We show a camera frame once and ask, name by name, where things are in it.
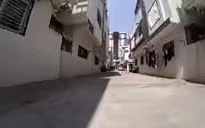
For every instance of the distant buildings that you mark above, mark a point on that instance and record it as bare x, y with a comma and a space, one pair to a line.
116, 46

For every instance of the grey concrete road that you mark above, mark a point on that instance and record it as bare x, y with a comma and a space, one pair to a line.
140, 106

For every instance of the grey building with barred windows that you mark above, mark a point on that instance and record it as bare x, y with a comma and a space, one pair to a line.
26, 56

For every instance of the white building with dark windows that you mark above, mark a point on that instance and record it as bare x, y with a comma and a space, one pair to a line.
193, 61

